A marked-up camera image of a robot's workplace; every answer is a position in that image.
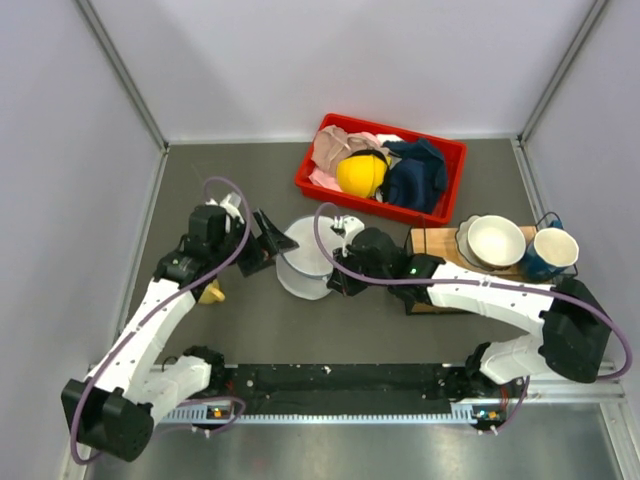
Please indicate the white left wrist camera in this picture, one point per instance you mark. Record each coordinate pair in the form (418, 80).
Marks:
(230, 203)

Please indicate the blue cup cream inside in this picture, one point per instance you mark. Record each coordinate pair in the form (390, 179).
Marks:
(550, 252)

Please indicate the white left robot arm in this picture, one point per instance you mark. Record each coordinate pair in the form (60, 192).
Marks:
(118, 405)

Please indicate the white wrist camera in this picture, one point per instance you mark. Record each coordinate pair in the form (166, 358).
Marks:
(230, 203)
(347, 227)

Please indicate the grey slotted cable duct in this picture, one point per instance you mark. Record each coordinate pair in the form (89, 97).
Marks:
(465, 414)

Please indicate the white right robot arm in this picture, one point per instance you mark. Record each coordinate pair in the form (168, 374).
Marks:
(563, 325)

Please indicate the pink garment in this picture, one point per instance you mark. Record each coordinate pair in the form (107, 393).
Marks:
(357, 141)

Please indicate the yellow mug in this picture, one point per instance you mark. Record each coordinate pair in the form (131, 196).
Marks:
(212, 294)

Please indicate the black wire wooden shelf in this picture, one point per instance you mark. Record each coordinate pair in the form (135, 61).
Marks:
(442, 242)

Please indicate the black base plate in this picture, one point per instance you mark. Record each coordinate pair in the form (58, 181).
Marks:
(354, 388)

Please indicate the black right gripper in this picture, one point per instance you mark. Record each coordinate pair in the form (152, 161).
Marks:
(343, 284)

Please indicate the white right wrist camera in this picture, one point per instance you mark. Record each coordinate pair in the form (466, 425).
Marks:
(347, 227)

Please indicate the white mesh laundry bag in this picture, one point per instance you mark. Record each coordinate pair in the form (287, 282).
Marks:
(305, 271)

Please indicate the red plastic bin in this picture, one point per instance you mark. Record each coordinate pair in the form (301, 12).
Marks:
(454, 153)

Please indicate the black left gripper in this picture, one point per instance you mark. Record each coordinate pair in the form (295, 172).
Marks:
(271, 237)

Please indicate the navy blue garment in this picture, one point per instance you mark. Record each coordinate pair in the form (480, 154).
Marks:
(418, 179)

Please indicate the cream bowl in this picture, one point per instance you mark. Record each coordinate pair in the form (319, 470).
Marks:
(490, 242)

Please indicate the white garment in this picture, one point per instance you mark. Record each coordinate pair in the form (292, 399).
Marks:
(386, 138)

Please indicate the beige garment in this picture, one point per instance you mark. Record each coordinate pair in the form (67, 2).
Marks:
(330, 146)

